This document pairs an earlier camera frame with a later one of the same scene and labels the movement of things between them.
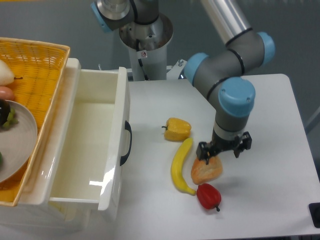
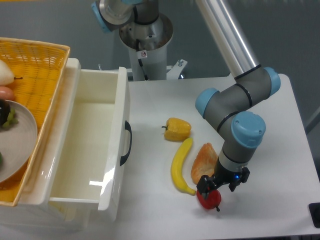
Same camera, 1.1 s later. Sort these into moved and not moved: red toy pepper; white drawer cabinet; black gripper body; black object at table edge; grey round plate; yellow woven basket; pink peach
Moved: black gripper body
Not moved: white drawer cabinet; red toy pepper; black object at table edge; yellow woven basket; grey round plate; pink peach
